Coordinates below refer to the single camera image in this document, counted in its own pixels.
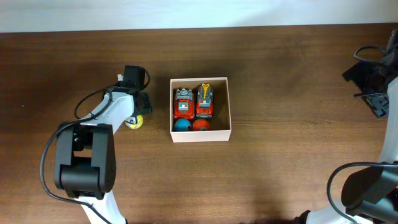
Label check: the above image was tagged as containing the yellow toy ball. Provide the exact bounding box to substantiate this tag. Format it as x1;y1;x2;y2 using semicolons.
124;115;144;129

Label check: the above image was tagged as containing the red fire truck grey ladder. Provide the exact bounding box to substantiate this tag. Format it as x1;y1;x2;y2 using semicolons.
174;88;195;120

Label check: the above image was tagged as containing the blue toy ball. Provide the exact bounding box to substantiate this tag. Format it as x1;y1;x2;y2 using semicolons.
174;118;192;132

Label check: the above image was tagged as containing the red toy ball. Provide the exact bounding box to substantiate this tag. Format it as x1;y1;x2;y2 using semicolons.
192;119;210;131

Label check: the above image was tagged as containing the red fire truck yellow crane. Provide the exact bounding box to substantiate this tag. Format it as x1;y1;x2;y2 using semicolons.
195;83;214;118

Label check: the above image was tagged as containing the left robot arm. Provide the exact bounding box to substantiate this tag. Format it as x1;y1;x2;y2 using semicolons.
53;65;152;223

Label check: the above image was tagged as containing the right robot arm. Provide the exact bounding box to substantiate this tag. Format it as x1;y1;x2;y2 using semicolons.
294;30;397;224

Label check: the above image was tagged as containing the pink open box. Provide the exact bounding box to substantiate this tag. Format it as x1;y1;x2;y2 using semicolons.
169;77;232;143

